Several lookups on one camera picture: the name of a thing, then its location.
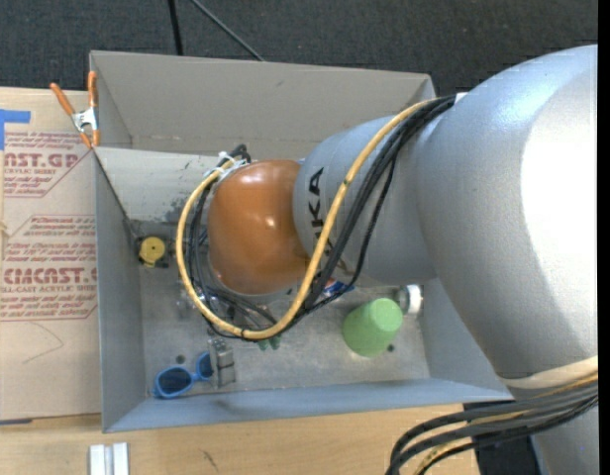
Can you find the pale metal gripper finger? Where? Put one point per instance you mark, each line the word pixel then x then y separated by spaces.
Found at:
pixel 229 364
pixel 216 359

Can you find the blue sunglasses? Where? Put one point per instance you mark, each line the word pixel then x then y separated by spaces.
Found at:
pixel 172 382

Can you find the grey metal bin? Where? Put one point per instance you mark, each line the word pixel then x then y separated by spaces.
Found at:
pixel 310 364

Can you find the yellow and black round tool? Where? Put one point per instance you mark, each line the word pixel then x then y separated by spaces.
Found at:
pixel 151 250

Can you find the blue and red packet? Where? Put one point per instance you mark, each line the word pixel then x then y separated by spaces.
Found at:
pixel 340 289

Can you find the green cup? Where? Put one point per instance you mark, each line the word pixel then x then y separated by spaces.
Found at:
pixel 372 327

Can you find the brown cardboard board, red print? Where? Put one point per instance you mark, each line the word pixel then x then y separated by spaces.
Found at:
pixel 47 344

